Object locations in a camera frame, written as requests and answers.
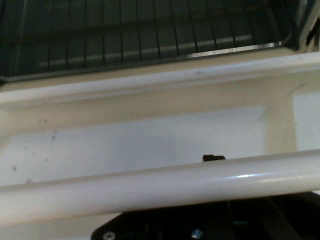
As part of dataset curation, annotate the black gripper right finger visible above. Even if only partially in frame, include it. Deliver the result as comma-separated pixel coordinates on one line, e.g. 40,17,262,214
213,155,320,240

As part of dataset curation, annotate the white oven door with glass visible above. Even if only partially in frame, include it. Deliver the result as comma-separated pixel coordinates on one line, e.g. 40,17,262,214
0,47,320,191

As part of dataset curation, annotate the dark wire oven rack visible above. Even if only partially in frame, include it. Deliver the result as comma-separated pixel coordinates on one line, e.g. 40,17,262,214
0,0,294,84

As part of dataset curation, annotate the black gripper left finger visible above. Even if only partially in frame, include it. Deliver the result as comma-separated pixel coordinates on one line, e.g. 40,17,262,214
90,154,229,240

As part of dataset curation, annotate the white oven door handle bar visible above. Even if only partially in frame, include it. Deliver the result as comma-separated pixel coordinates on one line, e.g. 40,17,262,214
0,149,320,227

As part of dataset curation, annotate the white toaster oven body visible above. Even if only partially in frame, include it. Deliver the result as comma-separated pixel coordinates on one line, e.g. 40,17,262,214
0,0,320,85

